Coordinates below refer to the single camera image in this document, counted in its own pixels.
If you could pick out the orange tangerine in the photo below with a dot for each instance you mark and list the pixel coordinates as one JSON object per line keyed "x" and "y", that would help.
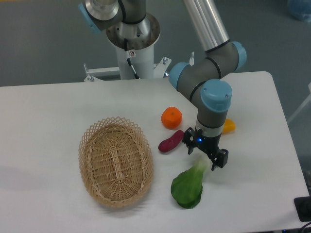
{"x": 171, "y": 117}

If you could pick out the purple sweet potato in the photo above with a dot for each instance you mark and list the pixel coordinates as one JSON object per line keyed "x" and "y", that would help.
{"x": 171, "y": 143}

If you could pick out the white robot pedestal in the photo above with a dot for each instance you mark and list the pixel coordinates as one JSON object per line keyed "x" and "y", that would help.
{"x": 134, "y": 46}

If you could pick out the black device at table edge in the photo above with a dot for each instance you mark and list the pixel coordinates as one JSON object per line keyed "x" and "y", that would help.
{"x": 303, "y": 208}

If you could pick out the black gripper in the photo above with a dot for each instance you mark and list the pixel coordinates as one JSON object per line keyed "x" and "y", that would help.
{"x": 209, "y": 145}

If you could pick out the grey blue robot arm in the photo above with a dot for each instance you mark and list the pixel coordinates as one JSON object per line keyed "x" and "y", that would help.
{"x": 201, "y": 83}

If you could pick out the woven wicker basket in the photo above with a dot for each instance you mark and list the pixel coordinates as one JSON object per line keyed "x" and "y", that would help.
{"x": 115, "y": 162}

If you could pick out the green leafy vegetable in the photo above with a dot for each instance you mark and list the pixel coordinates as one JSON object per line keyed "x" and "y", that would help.
{"x": 187, "y": 187}

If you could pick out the yellow bell pepper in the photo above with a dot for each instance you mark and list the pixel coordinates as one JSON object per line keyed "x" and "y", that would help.
{"x": 229, "y": 126}

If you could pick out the blue bag in corner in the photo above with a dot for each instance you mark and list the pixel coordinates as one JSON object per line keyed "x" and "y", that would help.
{"x": 300, "y": 9}

